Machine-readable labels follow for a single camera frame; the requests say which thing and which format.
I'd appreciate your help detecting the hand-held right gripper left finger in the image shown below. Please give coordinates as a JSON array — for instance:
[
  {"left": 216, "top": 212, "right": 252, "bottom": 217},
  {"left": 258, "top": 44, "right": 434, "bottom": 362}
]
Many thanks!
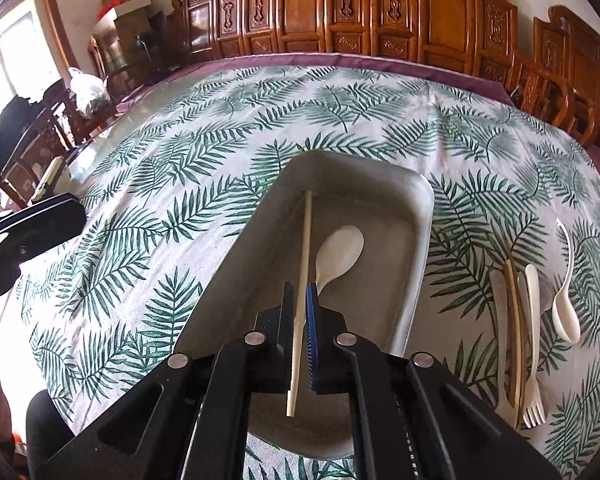
[{"left": 40, "top": 282, "right": 296, "bottom": 480}]

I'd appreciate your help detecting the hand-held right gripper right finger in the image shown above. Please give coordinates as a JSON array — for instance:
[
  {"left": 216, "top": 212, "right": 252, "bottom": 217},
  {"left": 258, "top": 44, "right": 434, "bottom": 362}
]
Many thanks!
[{"left": 305, "top": 282, "right": 563, "bottom": 480}]

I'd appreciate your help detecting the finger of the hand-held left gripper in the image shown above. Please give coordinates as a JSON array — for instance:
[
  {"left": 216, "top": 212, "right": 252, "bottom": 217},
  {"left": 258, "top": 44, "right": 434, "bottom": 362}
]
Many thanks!
[{"left": 0, "top": 194, "right": 87, "bottom": 261}]

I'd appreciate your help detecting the pale wooden chopstick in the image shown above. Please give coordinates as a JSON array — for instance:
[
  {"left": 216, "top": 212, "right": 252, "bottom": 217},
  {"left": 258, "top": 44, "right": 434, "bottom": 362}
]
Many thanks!
[{"left": 286, "top": 190, "right": 313, "bottom": 417}]

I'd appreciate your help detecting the cream plastic spoon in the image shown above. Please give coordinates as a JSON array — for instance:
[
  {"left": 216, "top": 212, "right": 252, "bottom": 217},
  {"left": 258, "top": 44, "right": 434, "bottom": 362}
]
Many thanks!
[
  {"left": 551, "top": 218, "right": 582, "bottom": 345},
  {"left": 314, "top": 225, "right": 365, "bottom": 306}
]

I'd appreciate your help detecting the grey rectangular tray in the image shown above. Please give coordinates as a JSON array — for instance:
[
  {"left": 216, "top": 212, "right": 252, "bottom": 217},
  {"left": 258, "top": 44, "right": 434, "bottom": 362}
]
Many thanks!
[{"left": 172, "top": 150, "right": 436, "bottom": 461}]

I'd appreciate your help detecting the cream plastic knife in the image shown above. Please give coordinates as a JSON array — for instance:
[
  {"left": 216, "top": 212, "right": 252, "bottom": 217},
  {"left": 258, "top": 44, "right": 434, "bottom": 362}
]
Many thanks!
[{"left": 490, "top": 267, "right": 518, "bottom": 426}]

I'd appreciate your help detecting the brown wooden chopstick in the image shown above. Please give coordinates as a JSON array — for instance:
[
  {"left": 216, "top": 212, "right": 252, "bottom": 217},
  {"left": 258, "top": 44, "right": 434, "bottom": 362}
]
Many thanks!
[
  {"left": 503, "top": 259, "right": 521, "bottom": 428},
  {"left": 509, "top": 259, "right": 526, "bottom": 431}
]

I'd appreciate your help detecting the cream plastic fork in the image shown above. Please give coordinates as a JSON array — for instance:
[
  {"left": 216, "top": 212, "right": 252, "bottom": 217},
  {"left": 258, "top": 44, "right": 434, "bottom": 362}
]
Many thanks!
[{"left": 524, "top": 263, "right": 548, "bottom": 429}]

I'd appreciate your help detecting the small white box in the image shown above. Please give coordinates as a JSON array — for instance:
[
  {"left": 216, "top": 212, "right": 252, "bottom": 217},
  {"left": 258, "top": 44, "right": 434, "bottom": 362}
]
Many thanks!
[{"left": 31, "top": 156, "right": 72, "bottom": 204}]

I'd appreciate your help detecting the dark wooden chair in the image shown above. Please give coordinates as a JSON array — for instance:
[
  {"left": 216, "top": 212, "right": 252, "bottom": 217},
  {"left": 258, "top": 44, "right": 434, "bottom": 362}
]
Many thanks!
[{"left": 0, "top": 95, "right": 116, "bottom": 208}]

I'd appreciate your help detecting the leaf print tablecloth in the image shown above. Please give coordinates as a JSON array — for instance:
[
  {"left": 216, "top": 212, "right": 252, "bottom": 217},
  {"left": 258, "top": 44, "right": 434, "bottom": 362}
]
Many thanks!
[{"left": 0, "top": 65, "right": 600, "bottom": 480}]

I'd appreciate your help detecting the clear plastic bag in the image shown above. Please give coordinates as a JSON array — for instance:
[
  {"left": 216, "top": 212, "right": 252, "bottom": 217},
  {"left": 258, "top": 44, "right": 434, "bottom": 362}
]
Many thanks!
[{"left": 67, "top": 66, "right": 112, "bottom": 117}]

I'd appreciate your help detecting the window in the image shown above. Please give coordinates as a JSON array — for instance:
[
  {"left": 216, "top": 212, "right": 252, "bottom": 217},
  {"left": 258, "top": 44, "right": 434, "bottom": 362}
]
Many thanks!
[{"left": 0, "top": 0, "right": 67, "bottom": 111}]

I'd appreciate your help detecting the person's black clothing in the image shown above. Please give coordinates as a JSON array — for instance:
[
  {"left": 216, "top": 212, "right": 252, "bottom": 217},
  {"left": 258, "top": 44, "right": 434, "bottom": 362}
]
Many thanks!
[{"left": 26, "top": 389, "right": 78, "bottom": 467}]

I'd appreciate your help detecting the carved wooden long bench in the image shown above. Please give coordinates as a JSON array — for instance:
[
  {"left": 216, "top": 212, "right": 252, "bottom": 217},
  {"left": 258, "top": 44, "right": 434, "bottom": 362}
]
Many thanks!
[{"left": 166, "top": 0, "right": 520, "bottom": 77}]

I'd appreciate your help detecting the wooden armchair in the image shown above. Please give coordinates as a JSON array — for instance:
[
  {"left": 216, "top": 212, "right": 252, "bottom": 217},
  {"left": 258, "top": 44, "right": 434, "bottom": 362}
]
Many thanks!
[{"left": 507, "top": 50, "right": 599, "bottom": 147}]

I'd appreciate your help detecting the carved wooden seat back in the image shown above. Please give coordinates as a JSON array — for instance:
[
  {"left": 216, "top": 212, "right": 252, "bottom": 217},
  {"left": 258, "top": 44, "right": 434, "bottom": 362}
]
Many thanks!
[{"left": 532, "top": 5, "right": 600, "bottom": 161}]

